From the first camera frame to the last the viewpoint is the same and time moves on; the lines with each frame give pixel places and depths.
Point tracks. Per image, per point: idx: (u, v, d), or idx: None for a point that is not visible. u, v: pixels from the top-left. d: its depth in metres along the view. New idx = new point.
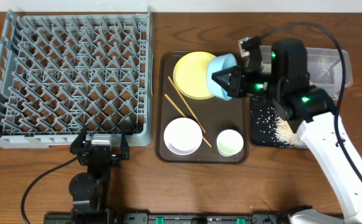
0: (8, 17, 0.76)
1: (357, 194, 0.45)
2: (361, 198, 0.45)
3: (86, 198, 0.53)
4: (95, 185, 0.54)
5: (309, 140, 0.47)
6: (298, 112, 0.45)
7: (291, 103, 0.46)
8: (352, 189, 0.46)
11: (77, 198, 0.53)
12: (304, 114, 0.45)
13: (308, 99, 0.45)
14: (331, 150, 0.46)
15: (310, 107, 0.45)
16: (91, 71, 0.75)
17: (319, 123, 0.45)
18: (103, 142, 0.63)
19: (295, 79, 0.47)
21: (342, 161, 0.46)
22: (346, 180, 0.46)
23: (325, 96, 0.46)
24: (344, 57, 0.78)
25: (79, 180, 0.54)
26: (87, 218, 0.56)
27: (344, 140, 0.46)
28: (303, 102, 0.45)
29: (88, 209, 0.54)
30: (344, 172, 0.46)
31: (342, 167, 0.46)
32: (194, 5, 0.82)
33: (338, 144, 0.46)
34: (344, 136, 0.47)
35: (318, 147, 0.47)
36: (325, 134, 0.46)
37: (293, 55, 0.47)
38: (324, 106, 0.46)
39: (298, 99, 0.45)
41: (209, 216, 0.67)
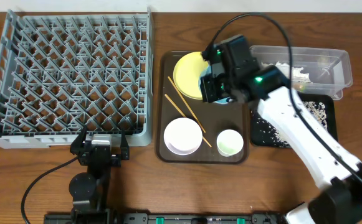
0: (8, 17, 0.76)
1: (321, 158, 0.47)
2: (325, 161, 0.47)
3: (87, 198, 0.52)
4: (95, 185, 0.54)
5: (271, 116, 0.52)
6: (253, 93, 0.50)
7: (247, 85, 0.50)
8: (316, 154, 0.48)
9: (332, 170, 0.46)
11: (77, 199, 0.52)
12: (260, 92, 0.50)
13: (261, 78, 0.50)
14: (291, 122, 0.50)
15: (265, 84, 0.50)
16: (91, 71, 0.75)
17: (273, 98, 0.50)
18: (103, 142, 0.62)
19: (244, 65, 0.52)
21: (303, 130, 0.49)
22: (309, 145, 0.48)
23: (278, 73, 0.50)
24: (344, 58, 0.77)
25: (79, 180, 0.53)
26: (87, 218, 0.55)
27: (301, 111, 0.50)
28: (258, 81, 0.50)
29: (88, 209, 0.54)
30: (306, 140, 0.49)
31: (303, 135, 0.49)
32: (194, 5, 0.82)
33: (296, 114, 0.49)
34: (302, 107, 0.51)
35: (280, 121, 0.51)
36: (283, 107, 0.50)
37: (233, 46, 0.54)
38: (278, 81, 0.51)
39: (252, 80, 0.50)
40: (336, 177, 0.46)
41: (209, 216, 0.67)
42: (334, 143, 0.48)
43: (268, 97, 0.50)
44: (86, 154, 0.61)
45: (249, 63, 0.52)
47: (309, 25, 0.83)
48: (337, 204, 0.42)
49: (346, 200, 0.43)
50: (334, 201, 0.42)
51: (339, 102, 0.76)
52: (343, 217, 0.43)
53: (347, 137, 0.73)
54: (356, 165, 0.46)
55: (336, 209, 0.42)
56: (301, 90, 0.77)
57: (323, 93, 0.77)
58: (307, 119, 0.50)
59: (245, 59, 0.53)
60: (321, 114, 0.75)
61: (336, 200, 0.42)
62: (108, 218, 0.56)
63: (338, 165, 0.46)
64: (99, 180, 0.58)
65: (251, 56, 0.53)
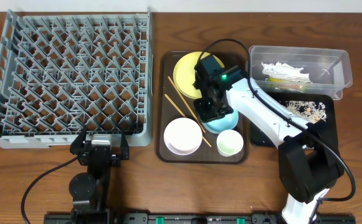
0: (8, 17, 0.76)
1: (276, 123, 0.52)
2: (279, 125, 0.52)
3: (86, 198, 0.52)
4: (95, 185, 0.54)
5: (234, 101, 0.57)
6: (222, 88, 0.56)
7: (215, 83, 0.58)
8: (271, 121, 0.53)
9: (285, 131, 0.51)
11: (76, 198, 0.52)
12: (226, 86, 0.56)
13: (227, 75, 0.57)
14: (250, 102, 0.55)
15: (230, 80, 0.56)
16: (91, 71, 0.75)
17: (236, 87, 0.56)
18: (103, 142, 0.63)
19: (214, 72, 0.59)
21: (259, 105, 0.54)
22: (265, 116, 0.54)
23: (242, 72, 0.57)
24: (344, 58, 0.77)
25: (79, 179, 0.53)
26: (87, 218, 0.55)
27: (258, 92, 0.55)
28: (223, 78, 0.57)
29: (88, 209, 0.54)
30: (263, 114, 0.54)
31: (261, 111, 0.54)
32: (194, 5, 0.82)
33: (253, 95, 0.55)
34: (259, 89, 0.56)
35: (243, 105, 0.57)
36: (242, 92, 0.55)
37: (205, 63, 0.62)
38: (240, 77, 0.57)
39: (219, 77, 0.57)
40: (288, 136, 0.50)
41: (209, 216, 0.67)
42: (286, 111, 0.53)
43: (232, 86, 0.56)
44: (86, 154, 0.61)
45: (218, 70, 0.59)
47: (308, 26, 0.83)
48: (291, 158, 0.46)
49: (300, 155, 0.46)
50: (288, 157, 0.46)
51: (339, 102, 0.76)
52: (300, 173, 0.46)
53: (347, 136, 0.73)
54: (304, 124, 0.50)
55: (292, 163, 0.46)
56: (301, 90, 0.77)
57: (323, 93, 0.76)
58: (263, 96, 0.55)
59: (215, 68, 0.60)
60: (321, 114, 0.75)
61: (290, 155, 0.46)
62: (108, 218, 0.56)
63: (290, 127, 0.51)
64: (98, 180, 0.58)
65: (219, 66, 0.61)
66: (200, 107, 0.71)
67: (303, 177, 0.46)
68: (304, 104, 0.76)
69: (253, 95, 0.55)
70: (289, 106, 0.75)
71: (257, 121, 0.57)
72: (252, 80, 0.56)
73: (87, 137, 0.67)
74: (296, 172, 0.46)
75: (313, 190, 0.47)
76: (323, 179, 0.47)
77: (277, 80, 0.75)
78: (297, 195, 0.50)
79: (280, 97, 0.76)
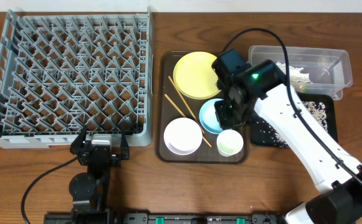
0: (8, 17, 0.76)
1: (322, 158, 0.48)
2: (326, 163, 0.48)
3: (86, 198, 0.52)
4: (95, 185, 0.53)
5: (268, 116, 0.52)
6: (251, 90, 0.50)
7: (244, 83, 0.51)
8: (318, 157, 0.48)
9: (334, 173, 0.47)
11: (76, 198, 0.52)
12: (257, 89, 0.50)
13: (258, 75, 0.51)
14: (291, 122, 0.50)
15: (261, 81, 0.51)
16: (91, 71, 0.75)
17: (273, 96, 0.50)
18: (103, 142, 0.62)
19: (238, 70, 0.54)
21: (303, 131, 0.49)
22: (310, 146, 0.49)
23: (273, 68, 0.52)
24: (344, 58, 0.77)
25: (78, 179, 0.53)
26: (87, 218, 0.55)
27: (301, 111, 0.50)
28: (253, 78, 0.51)
29: (88, 209, 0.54)
30: (306, 140, 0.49)
31: (303, 133, 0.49)
32: (194, 5, 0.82)
33: (296, 114, 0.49)
34: (302, 108, 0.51)
35: (280, 122, 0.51)
36: (282, 107, 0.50)
37: (227, 60, 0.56)
38: (273, 78, 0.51)
39: (249, 78, 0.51)
40: (338, 181, 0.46)
41: (209, 216, 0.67)
42: (334, 146, 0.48)
43: (266, 95, 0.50)
44: (86, 154, 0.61)
45: (242, 67, 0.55)
47: (308, 25, 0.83)
48: (339, 208, 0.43)
49: (347, 204, 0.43)
50: (337, 206, 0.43)
51: (339, 102, 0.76)
52: (342, 219, 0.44)
53: (347, 137, 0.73)
54: (356, 167, 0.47)
55: (339, 213, 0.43)
56: (301, 90, 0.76)
57: (323, 93, 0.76)
58: (306, 119, 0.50)
59: (238, 65, 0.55)
60: (321, 114, 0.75)
61: (338, 205, 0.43)
62: (108, 218, 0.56)
63: (339, 169, 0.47)
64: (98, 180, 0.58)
65: (243, 63, 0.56)
66: (222, 111, 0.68)
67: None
68: (304, 104, 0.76)
69: (295, 114, 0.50)
70: None
71: (292, 143, 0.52)
72: (292, 93, 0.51)
73: (87, 136, 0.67)
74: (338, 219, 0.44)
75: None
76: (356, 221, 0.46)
77: None
78: None
79: None
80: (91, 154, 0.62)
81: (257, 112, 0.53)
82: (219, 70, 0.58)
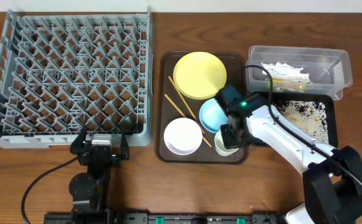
0: (8, 17, 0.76)
1: (299, 150, 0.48)
2: (303, 152, 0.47)
3: (87, 198, 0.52)
4: (95, 185, 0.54)
5: (253, 129, 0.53)
6: (242, 112, 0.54)
7: (235, 111, 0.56)
8: (294, 147, 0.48)
9: (309, 157, 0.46)
11: (76, 199, 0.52)
12: (244, 113, 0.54)
13: (245, 103, 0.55)
14: (270, 128, 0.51)
15: (250, 107, 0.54)
16: (91, 71, 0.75)
17: (257, 114, 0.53)
18: (103, 142, 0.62)
19: (233, 101, 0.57)
21: (281, 132, 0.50)
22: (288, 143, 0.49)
23: (261, 101, 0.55)
24: (344, 58, 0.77)
25: (79, 180, 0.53)
26: (87, 218, 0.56)
27: (280, 118, 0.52)
28: (242, 105, 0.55)
29: (88, 209, 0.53)
30: (285, 140, 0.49)
31: (281, 135, 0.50)
32: (194, 5, 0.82)
33: (275, 121, 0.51)
34: (281, 116, 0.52)
35: (262, 131, 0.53)
36: (262, 117, 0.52)
37: (224, 93, 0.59)
38: (260, 105, 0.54)
39: (237, 104, 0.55)
40: (313, 163, 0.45)
41: (209, 216, 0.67)
42: (309, 137, 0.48)
43: (252, 114, 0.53)
44: (86, 154, 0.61)
45: (238, 99, 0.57)
47: (308, 25, 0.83)
48: (318, 186, 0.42)
49: (327, 182, 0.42)
50: (315, 185, 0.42)
51: (339, 102, 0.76)
52: (328, 203, 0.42)
53: (347, 136, 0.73)
54: (330, 150, 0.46)
55: (318, 190, 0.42)
56: (301, 90, 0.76)
57: (323, 93, 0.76)
58: (286, 123, 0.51)
59: (235, 97, 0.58)
60: (321, 114, 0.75)
61: (317, 183, 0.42)
62: (108, 218, 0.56)
63: (313, 154, 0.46)
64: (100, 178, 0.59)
65: (239, 95, 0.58)
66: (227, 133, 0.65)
67: (330, 208, 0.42)
68: (304, 104, 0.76)
69: (274, 121, 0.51)
70: (289, 106, 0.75)
71: (278, 148, 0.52)
72: (273, 107, 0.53)
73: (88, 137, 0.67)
74: (323, 202, 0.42)
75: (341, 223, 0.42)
76: (352, 210, 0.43)
77: (277, 80, 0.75)
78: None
79: (280, 97, 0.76)
80: (92, 154, 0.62)
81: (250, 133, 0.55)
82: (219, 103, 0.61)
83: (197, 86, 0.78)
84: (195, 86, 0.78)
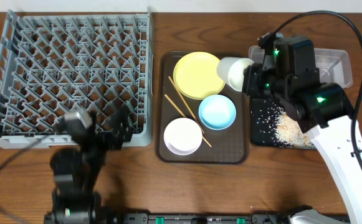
0: (8, 17, 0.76)
1: None
2: None
3: (70, 173, 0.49)
4: (80, 160, 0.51)
5: (323, 148, 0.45)
6: (311, 114, 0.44)
7: (304, 101, 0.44)
8: None
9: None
11: (58, 174, 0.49)
12: (318, 114, 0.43)
13: (323, 99, 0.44)
14: (347, 163, 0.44)
15: (328, 103, 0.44)
16: (91, 71, 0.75)
17: (333, 129, 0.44)
18: (73, 118, 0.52)
19: (306, 73, 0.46)
21: (357, 174, 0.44)
22: (360, 190, 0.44)
23: (341, 94, 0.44)
24: (344, 58, 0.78)
25: (63, 155, 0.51)
26: (70, 203, 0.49)
27: (361, 151, 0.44)
28: (319, 101, 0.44)
29: (71, 187, 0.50)
30: (360, 191, 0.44)
31: (357, 182, 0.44)
32: (194, 6, 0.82)
33: (354, 154, 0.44)
34: (361, 144, 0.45)
35: (331, 155, 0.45)
36: (339, 142, 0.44)
37: (298, 50, 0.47)
38: (340, 104, 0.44)
39: (313, 98, 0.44)
40: None
41: (209, 216, 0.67)
42: None
43: (328, 122, 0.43)
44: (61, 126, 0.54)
45: (309, 73, 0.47)
47: (308, 25, 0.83)
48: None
49: None
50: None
51: None
52: None
53: None
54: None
55: None
56: None
57: None
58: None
59: (306, 67, 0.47)
60: None
61: None
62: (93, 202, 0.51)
63: None
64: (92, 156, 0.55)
65: (313, 65, 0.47)
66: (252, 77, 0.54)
67: None
68: None
69: (353, 153, 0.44)
70: None
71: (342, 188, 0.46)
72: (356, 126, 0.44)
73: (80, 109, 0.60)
74: None
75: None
76: None
77: None
78: None
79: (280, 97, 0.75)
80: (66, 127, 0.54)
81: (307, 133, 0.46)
82: (276, 51, 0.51)
83: (196, 85, 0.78)
84: (194, 86, 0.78)
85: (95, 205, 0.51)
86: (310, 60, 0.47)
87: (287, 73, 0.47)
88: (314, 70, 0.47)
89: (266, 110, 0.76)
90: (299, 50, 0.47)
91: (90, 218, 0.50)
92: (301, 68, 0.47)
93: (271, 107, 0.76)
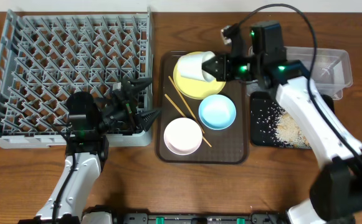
0: (8, 17, 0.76)
1: (327, 138, 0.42)
2: (330, 140, 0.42)
3: (83, 112, 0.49)
4: (93, 102, 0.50)
5: (284, 99, 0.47)
6: (275, 81, 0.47)
7: (269, 71, 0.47)
8: (321, 135, 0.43)
9: (335, 149, 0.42)
11: (73, 113, 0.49)
12: (280, 79, 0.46)
13: (284, 67, 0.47)
14: (303, 106, 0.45)
15: (288, 73, 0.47)
16: (91, 71, 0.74)
17: (292, 86, 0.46)
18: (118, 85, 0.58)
19: (275, 52, 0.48)
21: (314, 112, 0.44)
22: (315, 125, 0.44)
23: (301, 68, 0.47)
24: (344, 58, 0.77)
25: (76, 96, 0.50)
26: (83, 143, 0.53)
27: (315, 98, 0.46)
28: (280, 70, 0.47)
29: (85, 126, 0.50)
30: (316, 125, 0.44)
31: (314, 121, 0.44)
32: (194, 5, 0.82)
33: (310, 99, 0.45)
34: (317, 95, 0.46)
35: (292, 104, 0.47)
36: (298, 92, 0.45)
37: (268, 30, 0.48)
38: (299, 73, 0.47)
39: (275, 68, 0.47)
40: (338, 155, 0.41)
41: (209, 216, 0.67)
42: (341, 127, 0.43)
43: (287, 83, 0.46)
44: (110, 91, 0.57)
45: (280, 51, 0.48)
47: (308, 25, 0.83)
48: (337, 179, 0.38)
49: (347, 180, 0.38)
50: (334, 178, 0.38)
51: (339, 102, 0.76)
52: (339, 193, 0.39)
53: None
54: (358, 147, 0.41)
55: (336, 188, 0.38)
56: None
57: (323, 93, 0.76)
58: (321, 106, 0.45)
59: (276, 46, 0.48)
60: None
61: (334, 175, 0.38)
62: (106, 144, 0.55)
63: (341, 145, 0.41)
64: (103, 124, 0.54)
65: (282, 45, 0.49)
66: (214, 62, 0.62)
67: (338, 198, 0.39)
68: None
69: (310, 99, 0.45)
70: None
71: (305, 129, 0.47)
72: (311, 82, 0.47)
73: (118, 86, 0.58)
74: (334, 192, 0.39)
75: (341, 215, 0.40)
76: (357, 206, 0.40)
77: None
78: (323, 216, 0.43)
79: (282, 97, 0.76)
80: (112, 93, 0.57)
81: (276, 100, 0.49)
82: (253, 33, 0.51)
83: (196, 84, 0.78)
84: (194, 86, 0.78)
85: (104, 146, 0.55)
86: (280, 40, 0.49)
87: (260, 52, 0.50)
88: (282, 50, 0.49)
89: (266, 109, 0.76)
90: (270, 33, 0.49)
91: (100, 158, 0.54)
92: (271, 46, 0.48)
93: (271, 107, 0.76)
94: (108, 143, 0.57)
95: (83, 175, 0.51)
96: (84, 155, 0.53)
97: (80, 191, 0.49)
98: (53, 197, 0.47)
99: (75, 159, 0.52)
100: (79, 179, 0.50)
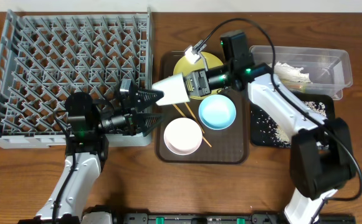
0: (8, 17, 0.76)
1: (293, 117, 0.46)
2: (296, 118, 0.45)
3: (82, 114, 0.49)
4: (92, 102, 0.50)
5: (253, 93, 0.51)
6: (245, 83, 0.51)
7: (238, 76, 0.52)
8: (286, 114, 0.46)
9: (300, 124, 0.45)
11: (72, 114, 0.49)
12: (247, 79, 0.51)
13: (250, 70, 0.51)
14: (268, 96, 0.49)
15: (254, 74, 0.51)
16: (91, 71, 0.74)
17: (258, 81, 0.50)
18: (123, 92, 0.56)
19: (242, 58, 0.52)
21: (279, 98, 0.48)
22: (280, 109, 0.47)
23: (266, 67, 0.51)
24: (344, 58, 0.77)
25: (75, 97, 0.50)
26: (82, 143, 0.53)
27: (280, 86, 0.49)
28: (247, 71, 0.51)
29: (83, 127, 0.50)
30: (281, 109, 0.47)
31: (278, 107, 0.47)
32: (194, 5, 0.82)
33: (275, 89, 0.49)
34: (282, 85, 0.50)
35: (260, 96, 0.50)
36: (262, 84, 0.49)
37: (235, 40, 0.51)
38: (264, 71, 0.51)
39: (243, 71, 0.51)
40: (303, 128, 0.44)
41: (209, 216, 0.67)
42: (304, 106, 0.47)
43: (254, 79, 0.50)
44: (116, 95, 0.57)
45: (247, 57, 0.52)
47: (308, 25, 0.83)
48: (304, 150, 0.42)
49: (314, 149, 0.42)
50: (302, 148, 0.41)
51: (339, 102, 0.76)
52: (310, 163, 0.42)
53: None
54: (321, 119, 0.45)
55: (304, 158, 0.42)
56: (301, 90, 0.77)
57: (323, 93, 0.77)
58: (286, 93, 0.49)
59: (243, 53, 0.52)
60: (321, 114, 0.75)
61: (302, 146, 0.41)
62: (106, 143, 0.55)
63: (306, 121, 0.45)
64: (101, 126, 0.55)
65: (249, 50, 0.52)
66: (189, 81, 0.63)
67: (311, 170, 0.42)
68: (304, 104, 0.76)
69: (274, 89, 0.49)
70: None
71: (275, 116, 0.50)
72: (275, 76, 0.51)
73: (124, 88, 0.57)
74: (306, 163, 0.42)
75: (321, 188, 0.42)
76: (332, 177, 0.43)
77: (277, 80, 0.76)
78: (304, 191, 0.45)
79: None
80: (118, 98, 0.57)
81: (248, 97, 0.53)
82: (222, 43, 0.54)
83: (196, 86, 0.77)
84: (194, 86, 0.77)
85: (104, 146, 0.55)
86: (247, 46, 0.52)
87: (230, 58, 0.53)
88: (249, 55, 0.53)
89: None
90: (237, 42, 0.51)
91: (99, 158, 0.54)
92: (240, 53, 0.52)
93: None
94: (107, 143, 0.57)
95: (83, 177, 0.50)
96: (83, 155, 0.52)
97: (80, 192, 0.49)
98: (53, 197, 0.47)
99: (74, 159, 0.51)
100: (78, 180, 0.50)
